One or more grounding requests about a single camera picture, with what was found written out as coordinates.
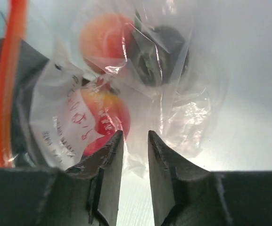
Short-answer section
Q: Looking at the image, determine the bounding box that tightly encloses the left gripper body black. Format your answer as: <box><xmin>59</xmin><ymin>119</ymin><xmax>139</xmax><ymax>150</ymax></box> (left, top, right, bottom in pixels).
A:
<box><xmin>0</xmin><ymin>38</ymin><xmax>48</xmax><ymax>167</ymax></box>

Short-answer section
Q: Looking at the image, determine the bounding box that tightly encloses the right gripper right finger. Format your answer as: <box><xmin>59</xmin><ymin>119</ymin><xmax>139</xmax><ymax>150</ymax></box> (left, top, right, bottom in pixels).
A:
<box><xmin>148</xmin><ymin>130</ymin><xmax>272</xmax><ymax>226</ymax></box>

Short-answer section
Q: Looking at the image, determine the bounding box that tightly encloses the clear zip top bag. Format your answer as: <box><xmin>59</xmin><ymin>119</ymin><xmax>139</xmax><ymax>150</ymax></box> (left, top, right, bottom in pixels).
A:
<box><xmin>0</xmin><ymin>0</ymin><xmax>231</xmax><ymax>179</ymax></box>

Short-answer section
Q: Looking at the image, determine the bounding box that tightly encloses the fake red yellow apple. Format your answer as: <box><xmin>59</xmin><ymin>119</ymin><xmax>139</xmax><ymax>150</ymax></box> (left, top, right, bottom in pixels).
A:
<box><xmin>65</xmin><ymin>86</ymin><xmax>131</xmax><ymax>157</ymax></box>

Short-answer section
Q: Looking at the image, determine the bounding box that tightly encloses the fake dark plum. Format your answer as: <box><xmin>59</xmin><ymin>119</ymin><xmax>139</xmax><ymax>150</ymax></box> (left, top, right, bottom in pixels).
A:
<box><xmin>126</xmin><ymin>25</ymin><xmax>190</xmax><ymax>87</ymax></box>

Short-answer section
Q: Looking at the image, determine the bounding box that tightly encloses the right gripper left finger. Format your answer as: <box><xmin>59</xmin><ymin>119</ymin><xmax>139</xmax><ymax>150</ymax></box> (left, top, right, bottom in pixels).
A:
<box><xmin>0</xmin><ymin>131</ymin><xmax>124</xmax><ymax>226</ymax></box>

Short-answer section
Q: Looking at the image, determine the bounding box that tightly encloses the fake small peach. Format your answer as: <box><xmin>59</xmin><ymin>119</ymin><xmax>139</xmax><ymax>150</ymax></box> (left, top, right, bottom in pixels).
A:
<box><xmin>79</xmin><ymin>13</ymin><xmax>134</xmax><ymax>74</ymax></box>

